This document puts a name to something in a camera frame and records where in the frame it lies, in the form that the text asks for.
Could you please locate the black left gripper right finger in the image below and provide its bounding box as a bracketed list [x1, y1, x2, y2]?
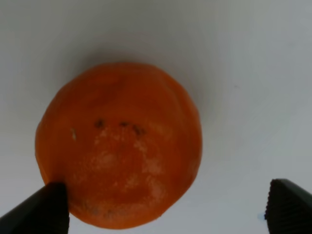
[264, 179, 312, 234]

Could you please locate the orange tangerine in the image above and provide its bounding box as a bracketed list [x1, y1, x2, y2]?
[35, 62, 202, 230]

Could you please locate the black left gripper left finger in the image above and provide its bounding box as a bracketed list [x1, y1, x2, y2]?
[0, 182, 70, 234]

